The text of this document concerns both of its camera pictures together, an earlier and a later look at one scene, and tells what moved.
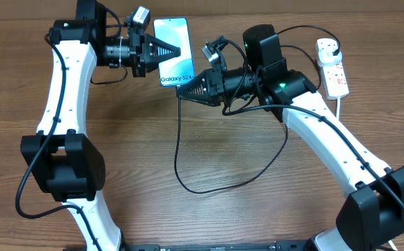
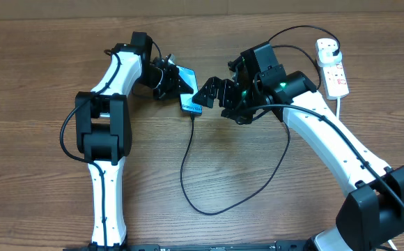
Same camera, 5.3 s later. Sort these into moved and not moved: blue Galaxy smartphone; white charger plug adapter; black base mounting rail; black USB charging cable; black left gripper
Moved: black left gripper; black USB charging cable; blue Galaxy smartphone
Not moved: black base mounting rail; white charger plug adapter
